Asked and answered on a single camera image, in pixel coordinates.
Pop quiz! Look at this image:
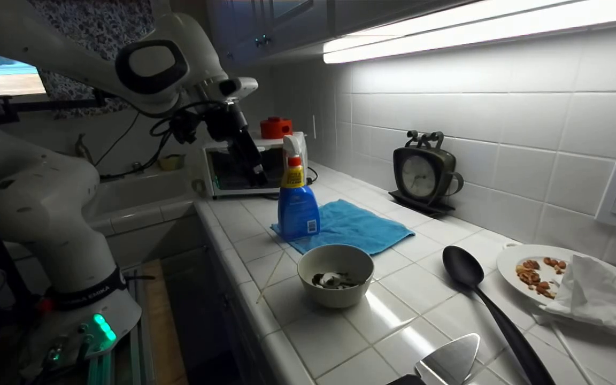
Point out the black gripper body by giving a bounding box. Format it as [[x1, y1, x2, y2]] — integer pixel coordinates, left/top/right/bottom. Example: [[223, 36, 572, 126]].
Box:
[[223, 106, 266, 172]]

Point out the under-cabinet light strip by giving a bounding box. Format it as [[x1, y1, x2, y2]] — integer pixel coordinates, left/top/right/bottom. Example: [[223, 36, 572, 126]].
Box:
[[322, 0, 616, 67]]

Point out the red lidded container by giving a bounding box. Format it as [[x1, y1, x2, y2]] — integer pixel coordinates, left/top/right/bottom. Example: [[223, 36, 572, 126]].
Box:
[[260, 115, 295, 141]]

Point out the white toaster oven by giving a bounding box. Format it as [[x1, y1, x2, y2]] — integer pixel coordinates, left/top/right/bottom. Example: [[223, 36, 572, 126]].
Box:
[[199, 135, 313, 201]]

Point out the white plate with food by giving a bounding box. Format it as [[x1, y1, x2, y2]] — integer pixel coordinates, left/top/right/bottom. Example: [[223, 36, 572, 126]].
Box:
[[496, 242, 616, 309]]

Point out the metal spatula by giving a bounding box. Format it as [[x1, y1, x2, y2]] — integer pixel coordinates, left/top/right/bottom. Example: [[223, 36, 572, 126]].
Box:
[[388, 332, 483, 385]]

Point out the bright computer monitor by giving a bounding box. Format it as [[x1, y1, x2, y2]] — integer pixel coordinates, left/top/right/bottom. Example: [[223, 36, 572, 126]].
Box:
[[0, 49, 50, 98]]

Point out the black plastic serving spoon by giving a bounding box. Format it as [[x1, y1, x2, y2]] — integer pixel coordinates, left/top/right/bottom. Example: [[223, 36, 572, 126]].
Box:
[[442, 243, 559, 385]]

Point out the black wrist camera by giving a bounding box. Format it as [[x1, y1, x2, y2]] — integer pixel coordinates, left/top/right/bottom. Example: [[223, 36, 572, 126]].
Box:
[[168, 102, 228, 146]]

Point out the blue terry cloth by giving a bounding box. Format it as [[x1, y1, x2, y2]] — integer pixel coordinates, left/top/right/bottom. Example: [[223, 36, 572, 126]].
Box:
[[271, 196, 418, 258]]

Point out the blue yellow spray bottle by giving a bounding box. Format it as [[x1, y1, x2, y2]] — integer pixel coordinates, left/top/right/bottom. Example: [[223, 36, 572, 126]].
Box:
[[276, 130, 323, 242]]

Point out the dark retro table clock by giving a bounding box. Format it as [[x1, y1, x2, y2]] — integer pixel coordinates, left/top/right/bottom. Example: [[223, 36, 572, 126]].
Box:
[[390, 129, 466, 220]]

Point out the white kitchen sink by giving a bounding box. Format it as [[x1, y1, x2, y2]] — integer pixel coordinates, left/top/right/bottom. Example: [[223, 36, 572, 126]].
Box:
[[82, 170, 202, 224]]

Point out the white upper cabinet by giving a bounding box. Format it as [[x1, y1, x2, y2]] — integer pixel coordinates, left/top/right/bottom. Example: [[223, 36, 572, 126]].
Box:
[[205, 0, 482, 70]]

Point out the white ceramic bowl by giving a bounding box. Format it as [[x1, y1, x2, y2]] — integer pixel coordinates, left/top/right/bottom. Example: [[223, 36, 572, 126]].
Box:
[[295, 243, 377, 311]]

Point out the crumpled white napkin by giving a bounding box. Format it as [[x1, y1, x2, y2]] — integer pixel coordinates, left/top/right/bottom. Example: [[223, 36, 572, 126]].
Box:
[[535, 252, 616, 346]]

